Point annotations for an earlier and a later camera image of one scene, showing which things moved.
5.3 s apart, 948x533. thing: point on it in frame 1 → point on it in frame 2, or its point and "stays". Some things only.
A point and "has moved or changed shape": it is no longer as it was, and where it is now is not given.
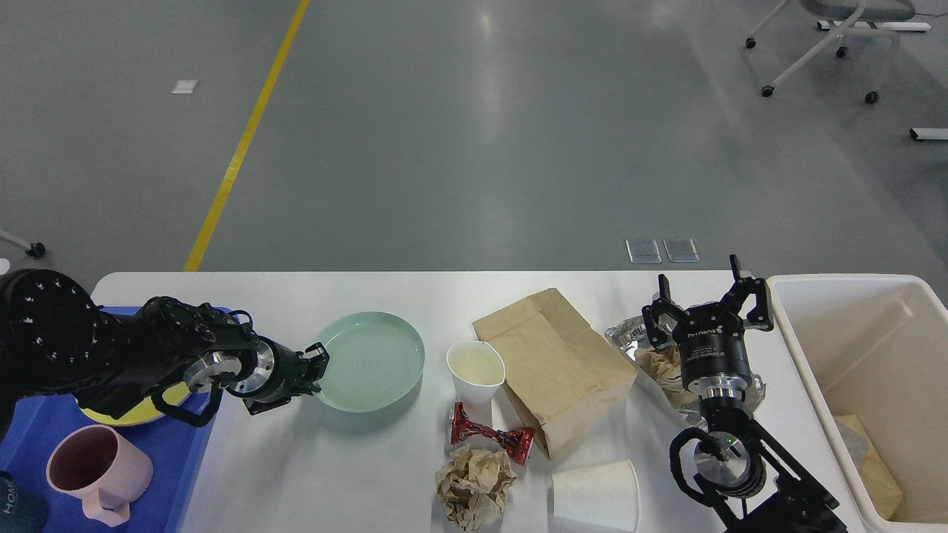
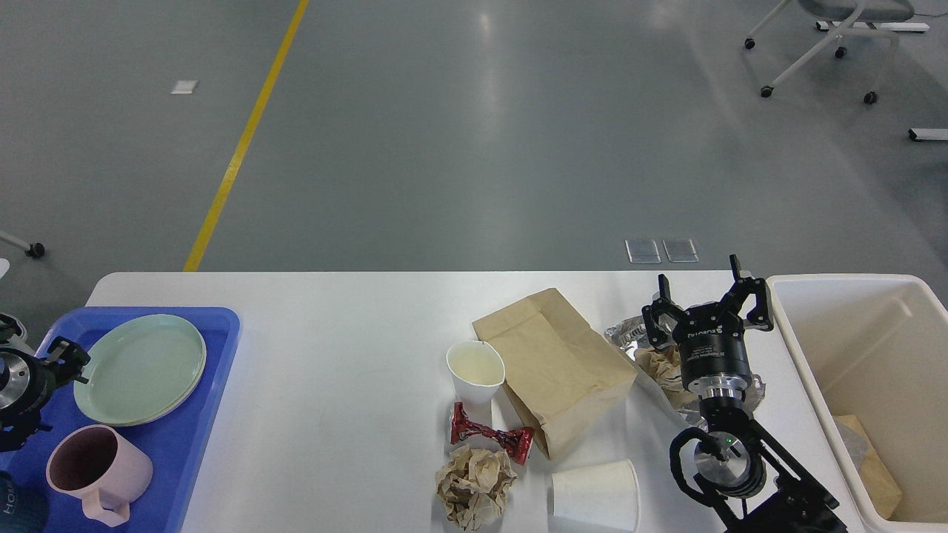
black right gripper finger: (758, 317) stays
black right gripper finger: (660, 337) stays
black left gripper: (281, 373) → (27, 382)
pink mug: (95, 463) stays
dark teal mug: (20, 511) stays
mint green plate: (375, 362) has moved or changed shape
